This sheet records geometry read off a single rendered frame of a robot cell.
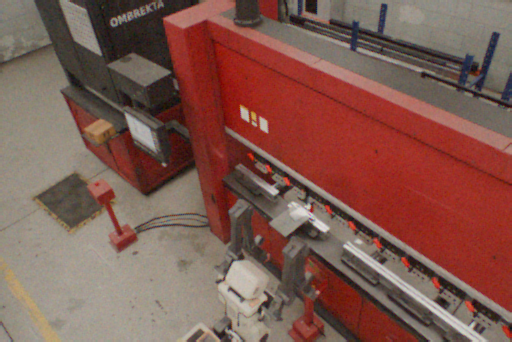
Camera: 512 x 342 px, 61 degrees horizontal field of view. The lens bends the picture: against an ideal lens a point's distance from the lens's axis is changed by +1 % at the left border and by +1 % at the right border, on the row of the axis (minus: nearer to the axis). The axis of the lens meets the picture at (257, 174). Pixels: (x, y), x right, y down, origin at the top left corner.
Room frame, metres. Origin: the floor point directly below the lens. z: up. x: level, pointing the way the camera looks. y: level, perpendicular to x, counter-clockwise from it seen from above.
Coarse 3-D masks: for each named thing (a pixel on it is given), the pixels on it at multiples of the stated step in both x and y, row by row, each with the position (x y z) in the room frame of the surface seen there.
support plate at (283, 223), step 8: (288, 208) 2.28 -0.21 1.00; (296, 208) 2.27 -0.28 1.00; (280, 216) 2.20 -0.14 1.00; (288, 216) 2.20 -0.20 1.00; (304, 216) 2.18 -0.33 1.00; (272, 224) 2.13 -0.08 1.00; (280, 224) 2.12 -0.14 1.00; (288, 224) 2.12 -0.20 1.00; (296, 224) 2.11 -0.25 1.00; (280, 232) 2.05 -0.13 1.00; (288, 232) 2.04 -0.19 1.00
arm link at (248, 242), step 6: (246, 210) 1.74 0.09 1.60; (252, 210) 1.75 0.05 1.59; (246, 216) 1.75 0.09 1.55; (246, 222) 1.75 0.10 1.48; (246, 228) 1.75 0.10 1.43; (252, 228) 1.78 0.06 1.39; (246, 234) 1.76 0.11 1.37; (252, 234) 1.78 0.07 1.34; (246, 240) 1.76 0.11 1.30; (252, 240) 1.77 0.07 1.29; (246, 246) 1.77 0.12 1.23; (252, 246) 1.76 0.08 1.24
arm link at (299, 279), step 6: (306, 246) 1.43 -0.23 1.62; (306, 252) 1.42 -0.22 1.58; (300, 258) 1.43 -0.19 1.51; (300, 264) 1.43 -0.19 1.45; (294, 270) 1.46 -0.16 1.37; (300, 270) 1.43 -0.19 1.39; (294, 276) 1.46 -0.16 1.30; (300, 276) 1.43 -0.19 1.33; (294, 282) 1.46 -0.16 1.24; (300, 282) 1.43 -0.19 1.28; (300, 288) 1.42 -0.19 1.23
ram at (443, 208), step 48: (240, 96) 2.69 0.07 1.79; (288, 96) 2.30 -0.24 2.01; (288, 144) 2.31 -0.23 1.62; (336, 144) 1.98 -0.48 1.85; (384, 144) 1.74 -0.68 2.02; (336, 192) 1.96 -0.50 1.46; (384, 192) 1.70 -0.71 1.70; (432, 192) 1.49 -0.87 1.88; (480, 192) 1.33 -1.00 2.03; (432, 240) 1.44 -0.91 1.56; (480, 240) 1.27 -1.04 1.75; (480, 288) 1.20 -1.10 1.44
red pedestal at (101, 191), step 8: (96, 184) 2.96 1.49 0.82; (104, 184) 2.98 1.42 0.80; (96, 192) 2.88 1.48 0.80; (104, 192) 2.87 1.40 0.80; (112, 192) 2.91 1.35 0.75; (96, 200) 2.87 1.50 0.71; (104, 200) 2.85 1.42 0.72; (112, 208) 2.94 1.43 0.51; (112, 216) 2.92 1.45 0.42; (112, 232) 2.98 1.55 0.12; (120, 232) 2.93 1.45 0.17; (128, 232) 2.96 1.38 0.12; (112, 240) 2.89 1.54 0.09; (120, 240) 2.86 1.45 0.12; (128, 240) 2.90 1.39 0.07; (136, 240) 2.93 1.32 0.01; (120, 248) 2.83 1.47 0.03
